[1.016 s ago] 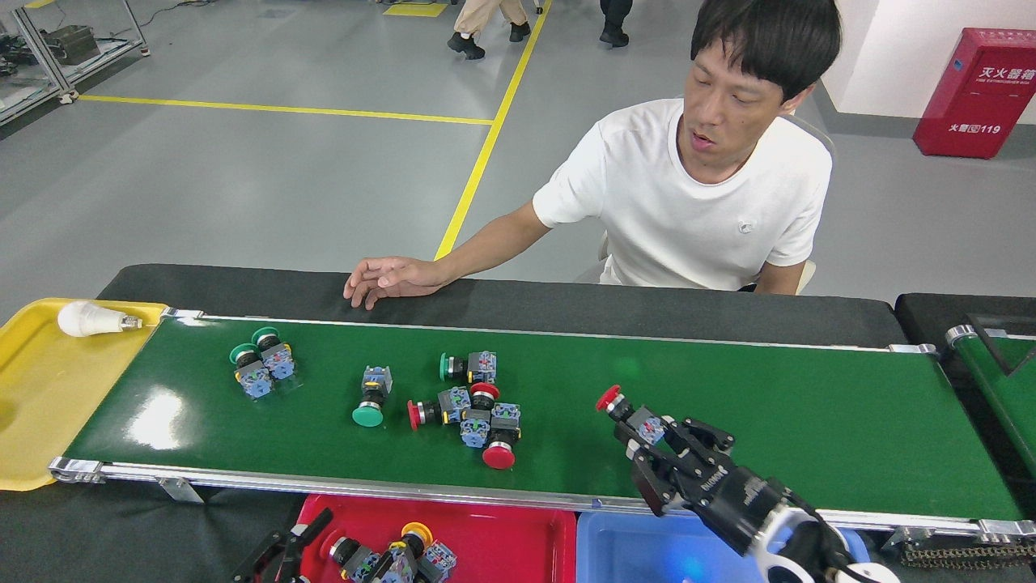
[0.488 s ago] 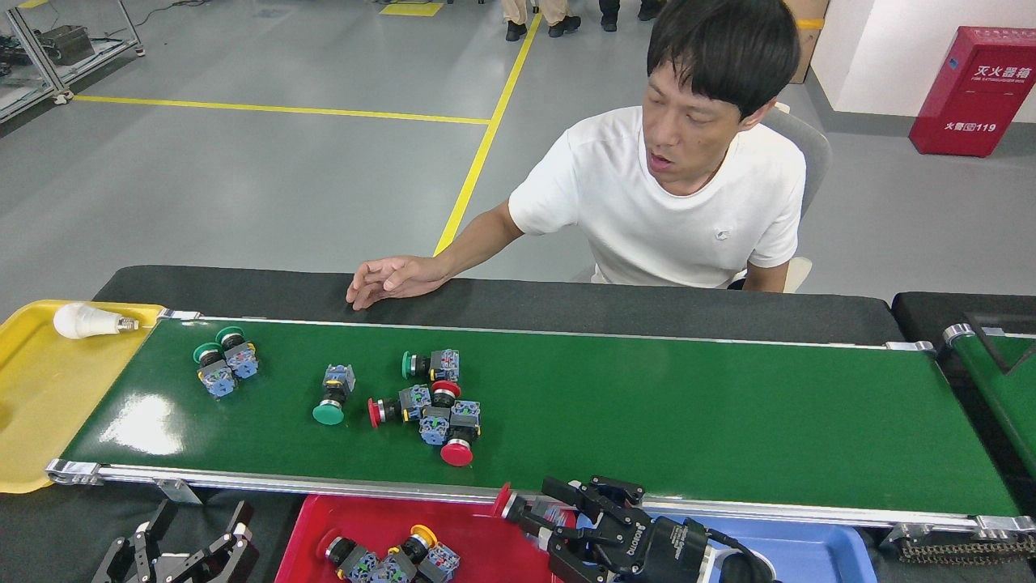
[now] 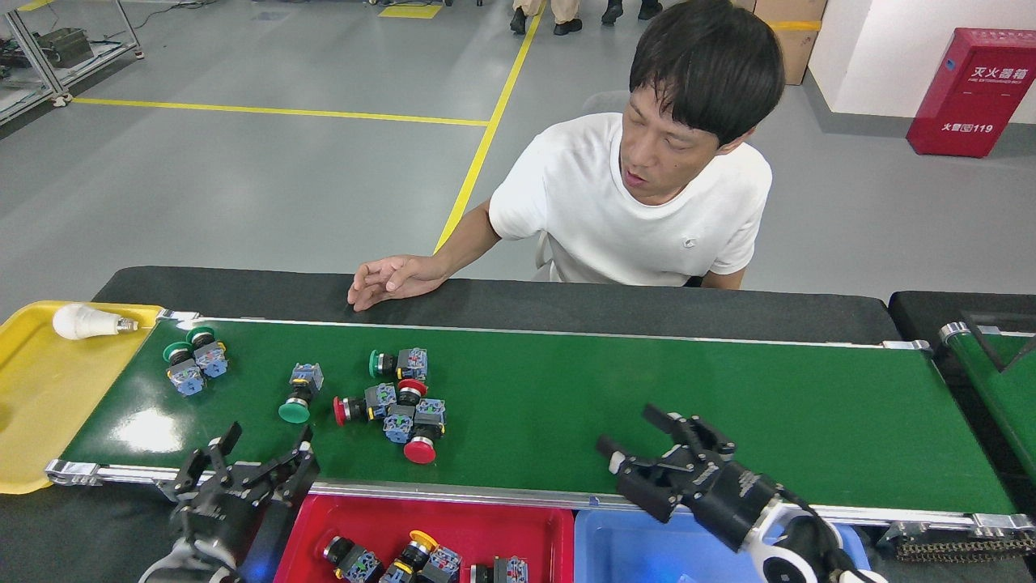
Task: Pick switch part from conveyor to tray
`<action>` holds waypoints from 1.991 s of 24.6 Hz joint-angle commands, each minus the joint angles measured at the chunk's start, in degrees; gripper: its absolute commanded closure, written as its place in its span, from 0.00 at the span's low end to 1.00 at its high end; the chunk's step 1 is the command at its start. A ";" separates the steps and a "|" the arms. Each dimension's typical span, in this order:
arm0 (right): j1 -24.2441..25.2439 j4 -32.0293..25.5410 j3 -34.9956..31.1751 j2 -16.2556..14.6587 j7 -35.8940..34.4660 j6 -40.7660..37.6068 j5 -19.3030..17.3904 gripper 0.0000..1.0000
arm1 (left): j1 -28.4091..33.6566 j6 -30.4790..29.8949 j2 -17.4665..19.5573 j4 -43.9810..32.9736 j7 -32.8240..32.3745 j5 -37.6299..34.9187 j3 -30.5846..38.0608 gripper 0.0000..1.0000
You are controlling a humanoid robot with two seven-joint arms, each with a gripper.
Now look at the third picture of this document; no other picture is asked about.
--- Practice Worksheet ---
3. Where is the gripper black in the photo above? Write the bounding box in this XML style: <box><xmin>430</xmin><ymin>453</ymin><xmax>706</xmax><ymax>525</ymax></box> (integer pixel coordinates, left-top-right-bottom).
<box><xmin>168</xmin><ymin>421</ymin><xmax>321</xmax><ymax>564</ymax></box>
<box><xmin>596</xmin><ymin>404</ymin><xmax>784</xmax><ymax>553</ymax></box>

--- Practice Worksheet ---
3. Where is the green push button switch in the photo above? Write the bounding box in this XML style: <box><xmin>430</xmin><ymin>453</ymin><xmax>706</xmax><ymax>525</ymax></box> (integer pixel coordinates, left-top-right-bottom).
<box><xmin>185</xmin><ymin>326</ymin><xmax>231</xmax><ymax>381</ymax></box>
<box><xmin>162</xmin><ymin>341</ymin><xmax>206</xmax><ymax>398</ymax></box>
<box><xmin>278</xmin><ymin>362</ymin><xmax>325</xmax><ymax>426</ymax></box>
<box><xmin>368</xmin><ymin>347</ymin><xmax>430</xmax><ymax>383</ymax></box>

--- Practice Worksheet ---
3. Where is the yellow push button switch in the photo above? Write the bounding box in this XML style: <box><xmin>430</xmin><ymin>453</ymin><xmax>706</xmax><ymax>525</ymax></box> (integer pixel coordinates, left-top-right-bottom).
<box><xmin>378</xmin><ymin>530</ymin><xmax>439</xmax><ymax>583</ymax></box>

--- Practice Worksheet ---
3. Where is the long green belt conveyor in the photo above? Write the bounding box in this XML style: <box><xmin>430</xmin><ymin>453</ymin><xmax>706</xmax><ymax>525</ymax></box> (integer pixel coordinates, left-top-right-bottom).
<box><xmin>45</xmin><ymin>308</ymin><xmax>1036</xmax><ymax>539</ymax></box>

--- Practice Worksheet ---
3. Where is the yellow plastic tray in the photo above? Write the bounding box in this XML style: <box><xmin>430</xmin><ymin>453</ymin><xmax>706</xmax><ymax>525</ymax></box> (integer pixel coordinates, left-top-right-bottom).
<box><xmin>0</xmin><ymin>300</ymin><xmax>165</xmax><ymax>496</ymax></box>

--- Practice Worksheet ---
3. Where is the short green belt conveyor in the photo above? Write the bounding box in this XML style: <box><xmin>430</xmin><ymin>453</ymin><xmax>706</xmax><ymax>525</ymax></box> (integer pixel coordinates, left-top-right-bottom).
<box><xmin>939</xmin><ymin>321</ymin><xmax>1036</xmax><ymax>479</ymax></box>

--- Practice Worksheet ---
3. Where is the person's right hand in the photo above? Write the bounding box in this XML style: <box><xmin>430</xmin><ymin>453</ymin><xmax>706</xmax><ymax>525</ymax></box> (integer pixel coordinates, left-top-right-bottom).
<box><xmin>347</xmin><ymin>254</ymin><xmax>448</xmax><ymax>313</ymax></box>

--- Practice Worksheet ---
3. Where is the blue plastic bin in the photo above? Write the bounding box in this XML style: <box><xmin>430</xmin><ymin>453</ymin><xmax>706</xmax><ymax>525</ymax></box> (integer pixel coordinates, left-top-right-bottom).
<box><xmin>573</xmin><ymin>509</ymin><xmax>873</xmax><ymax>583</ymax></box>

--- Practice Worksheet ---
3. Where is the long black table cover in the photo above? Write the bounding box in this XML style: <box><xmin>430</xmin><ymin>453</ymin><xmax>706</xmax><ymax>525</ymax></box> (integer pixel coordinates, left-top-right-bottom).
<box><xmin>91</xmin><ymin>266</ymin><xmax>903</xmax><ymax>347</ymax></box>

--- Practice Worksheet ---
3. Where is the red plastic bin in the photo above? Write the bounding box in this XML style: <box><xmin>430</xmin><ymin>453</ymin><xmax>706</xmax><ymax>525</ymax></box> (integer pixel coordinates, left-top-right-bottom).
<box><xmin>274</xmin><ymin>494</ymin><xmax>575</xmax><ymax>583</ymax></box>

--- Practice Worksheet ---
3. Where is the white light bulb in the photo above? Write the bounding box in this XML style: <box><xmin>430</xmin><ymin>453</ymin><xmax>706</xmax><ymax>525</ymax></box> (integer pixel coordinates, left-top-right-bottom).
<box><xmin>53</xmin><ymin>304</ymin><xmax>138</xmax><ymax>341</ymax></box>

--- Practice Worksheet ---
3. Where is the seated person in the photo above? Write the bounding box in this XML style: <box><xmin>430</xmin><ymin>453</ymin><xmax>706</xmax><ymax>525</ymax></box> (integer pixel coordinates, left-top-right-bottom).
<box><xmin>347</xmin><ymin>0</ymin><xmax>786</xmax><ymax>313</ymax></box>

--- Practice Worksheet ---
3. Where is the short black table cover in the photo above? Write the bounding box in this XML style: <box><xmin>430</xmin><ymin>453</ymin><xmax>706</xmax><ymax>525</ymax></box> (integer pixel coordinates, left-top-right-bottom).
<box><xmin>888</xmin><ymin>290</ymin><xmax>1036</xmax><ymax>349</ymax></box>

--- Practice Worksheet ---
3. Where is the brown cardboard box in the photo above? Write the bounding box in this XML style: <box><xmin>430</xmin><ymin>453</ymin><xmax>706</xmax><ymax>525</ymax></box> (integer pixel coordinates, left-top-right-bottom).
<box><xmin>753</xmin><ymin>0</ymin><xmax>828</xmax><ymax>86</ymax></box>

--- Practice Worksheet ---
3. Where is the standing person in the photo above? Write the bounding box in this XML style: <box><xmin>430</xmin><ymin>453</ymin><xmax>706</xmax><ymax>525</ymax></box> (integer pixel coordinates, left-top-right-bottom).
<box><xmin>601</xmin><ymin>0</ymin><xmax>666</xmax><ymax>23</ymax></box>
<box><xmin>509</xmin><ymin>0</ymin><xmax>585</xmax><ymax>36</ymax></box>

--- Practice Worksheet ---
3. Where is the dark grey box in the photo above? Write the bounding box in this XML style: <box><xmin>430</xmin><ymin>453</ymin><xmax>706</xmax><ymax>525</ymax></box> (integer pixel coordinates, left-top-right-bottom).
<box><xmin>34</xmin><ymin>27</ymin><xmax>96</xmax><ymax>70</ymax></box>

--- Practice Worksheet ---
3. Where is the red fire extinguisher cabinet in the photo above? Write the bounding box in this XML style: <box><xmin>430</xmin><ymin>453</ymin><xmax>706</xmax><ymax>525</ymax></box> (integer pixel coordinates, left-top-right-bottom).
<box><xmin>906</xmin><ymin>28</ymin><xmax>1036</xmax><ymax>158</ymax></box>

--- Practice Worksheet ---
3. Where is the conveyor drive chain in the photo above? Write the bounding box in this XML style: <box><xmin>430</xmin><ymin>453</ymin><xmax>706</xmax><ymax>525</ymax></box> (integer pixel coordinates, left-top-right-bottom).
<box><xmin>893</xmin><ymin>534</ymin><xmax>1036</xmax><ymax>565</ymax></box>

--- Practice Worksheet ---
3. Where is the black guide bracket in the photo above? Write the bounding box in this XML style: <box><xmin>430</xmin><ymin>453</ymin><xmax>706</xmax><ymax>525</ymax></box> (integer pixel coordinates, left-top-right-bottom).
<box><xmin>959</xmin><ymin>312</ymin><xmax>1036</xmax><ymax>373</ymax></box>

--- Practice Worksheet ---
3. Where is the aluminium frame rack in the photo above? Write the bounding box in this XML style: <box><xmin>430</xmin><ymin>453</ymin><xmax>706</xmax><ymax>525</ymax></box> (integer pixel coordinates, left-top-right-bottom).
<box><xmin>0</xmin><ymin>0</ymin><xmax>146</xmax><ymax>126</ymax></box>

